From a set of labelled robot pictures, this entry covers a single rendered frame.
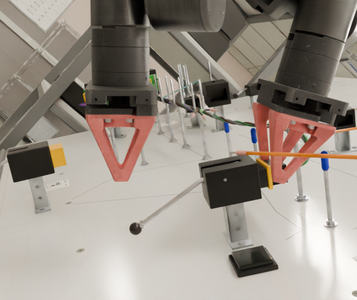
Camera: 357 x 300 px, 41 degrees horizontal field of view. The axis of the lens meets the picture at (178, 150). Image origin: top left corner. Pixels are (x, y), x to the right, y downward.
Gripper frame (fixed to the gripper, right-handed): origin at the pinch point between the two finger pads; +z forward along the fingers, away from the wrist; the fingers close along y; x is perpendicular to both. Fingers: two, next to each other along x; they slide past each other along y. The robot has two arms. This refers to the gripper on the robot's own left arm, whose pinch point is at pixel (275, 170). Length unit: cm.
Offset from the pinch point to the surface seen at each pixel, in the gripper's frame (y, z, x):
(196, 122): 63, 5, -4
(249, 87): 70, -6, -17
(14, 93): 739, 119, 144
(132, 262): -0.1, 13.5, 12.7
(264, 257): -7.2, 7.2, 1.4
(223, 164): 0.3, 0.7, 5.7
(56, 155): 23.7, 9.9, 24.1
